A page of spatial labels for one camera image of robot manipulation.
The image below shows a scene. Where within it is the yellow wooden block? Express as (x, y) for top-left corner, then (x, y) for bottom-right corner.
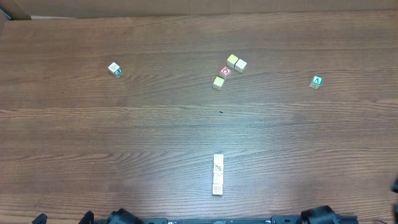
(213, 154), (224, 164)

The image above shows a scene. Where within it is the white block red side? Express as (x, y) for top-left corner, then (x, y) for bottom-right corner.
(213, 164), (224, 174)

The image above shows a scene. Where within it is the white block green edge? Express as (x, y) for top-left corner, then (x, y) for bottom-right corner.
(213, 173), (224, 185)

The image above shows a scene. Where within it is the white wooden number block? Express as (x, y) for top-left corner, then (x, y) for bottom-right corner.
(212, 184), (223, 196)

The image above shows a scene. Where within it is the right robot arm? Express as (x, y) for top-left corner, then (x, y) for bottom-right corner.
(391, 178), (398, 224)

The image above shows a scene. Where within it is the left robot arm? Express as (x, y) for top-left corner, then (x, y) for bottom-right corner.
(78, 208), (144, 224)

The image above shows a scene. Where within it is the yellow block middle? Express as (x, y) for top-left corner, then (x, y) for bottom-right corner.
(213, 77), (224, 90)

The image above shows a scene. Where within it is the white block beside yellow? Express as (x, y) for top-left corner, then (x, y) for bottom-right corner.
(234, 58), (247, 73)

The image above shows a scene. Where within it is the yellow block top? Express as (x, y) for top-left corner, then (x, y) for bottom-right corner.
(226, 54), (239, 68)

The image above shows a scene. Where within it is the white block green side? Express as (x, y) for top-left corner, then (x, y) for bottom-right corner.
(108, 62), (122, 77)

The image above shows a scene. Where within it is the green letter block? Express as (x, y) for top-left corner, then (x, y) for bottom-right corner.
(309, 75), (323, 89)

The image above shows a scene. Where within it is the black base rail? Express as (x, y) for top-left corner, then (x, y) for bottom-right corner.
(89, 205), (359, 224)

